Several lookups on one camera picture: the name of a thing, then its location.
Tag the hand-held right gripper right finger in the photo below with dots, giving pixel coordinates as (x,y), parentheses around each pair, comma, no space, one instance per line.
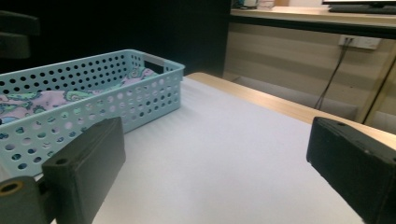
(358,165)

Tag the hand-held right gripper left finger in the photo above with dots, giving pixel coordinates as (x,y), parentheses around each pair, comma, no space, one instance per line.
(87,165)

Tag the light blue perforated plastic basket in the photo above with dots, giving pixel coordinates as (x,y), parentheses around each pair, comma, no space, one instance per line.
(93,124)

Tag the seahorse print purple cloth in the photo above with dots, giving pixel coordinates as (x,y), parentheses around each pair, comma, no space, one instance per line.
(46,101)

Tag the light wooden table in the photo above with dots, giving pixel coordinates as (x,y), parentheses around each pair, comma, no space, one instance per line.
(264,99)

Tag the white table mat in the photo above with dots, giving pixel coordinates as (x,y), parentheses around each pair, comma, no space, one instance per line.
(218,149)

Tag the black curtain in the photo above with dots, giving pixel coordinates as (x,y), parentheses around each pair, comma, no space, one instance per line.
(124,28)

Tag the dark monitor base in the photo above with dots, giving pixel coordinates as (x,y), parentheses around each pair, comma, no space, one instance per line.
(361,6)

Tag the white wall power outlet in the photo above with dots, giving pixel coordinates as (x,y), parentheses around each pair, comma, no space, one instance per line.
(359,42)

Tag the wooden wall shelf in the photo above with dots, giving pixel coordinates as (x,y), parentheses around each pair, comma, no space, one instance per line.
(311,18)

